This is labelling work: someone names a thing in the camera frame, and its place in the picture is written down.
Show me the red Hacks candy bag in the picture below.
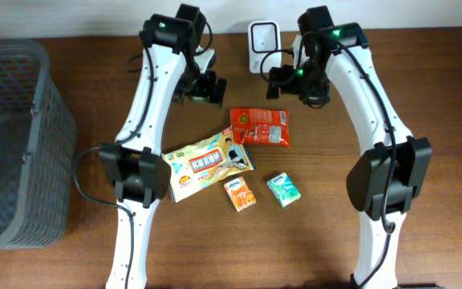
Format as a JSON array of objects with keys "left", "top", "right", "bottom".
[{"left": 230, "top": 108, "right": 290, "bottom": 148}]

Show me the beige wet wipes packet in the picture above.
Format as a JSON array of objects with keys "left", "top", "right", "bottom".
[{"left": 162, "top": 127, "right": 255, "bottom": 202}]

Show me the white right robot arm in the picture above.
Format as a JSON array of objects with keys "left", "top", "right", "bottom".
[{"left": 262, "top": 6, "right": 432, "bottom": 289}]

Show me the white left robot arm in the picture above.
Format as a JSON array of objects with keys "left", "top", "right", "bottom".
[{"left": 99, "top": 4, "right": 227, "bottom": 289}]

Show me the white barcode scanner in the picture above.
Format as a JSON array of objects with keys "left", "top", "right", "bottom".
[{"left": 247, "top": 21, "right": 281, "bottom": 74}]

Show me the orange tissue pack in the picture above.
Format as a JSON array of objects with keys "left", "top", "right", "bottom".
[{"left": 224, "top": 177, "right": 257, "bottom": 212}]

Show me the green tissue pack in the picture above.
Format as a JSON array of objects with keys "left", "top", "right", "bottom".
[{"left": 266, "top": 173, "right": 301, "bottom": 208}]

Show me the grey plastic mesh basket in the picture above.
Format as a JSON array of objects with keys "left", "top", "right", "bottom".
[{"left": 0, "top": 40, "right": 77, "bottom": 250}]

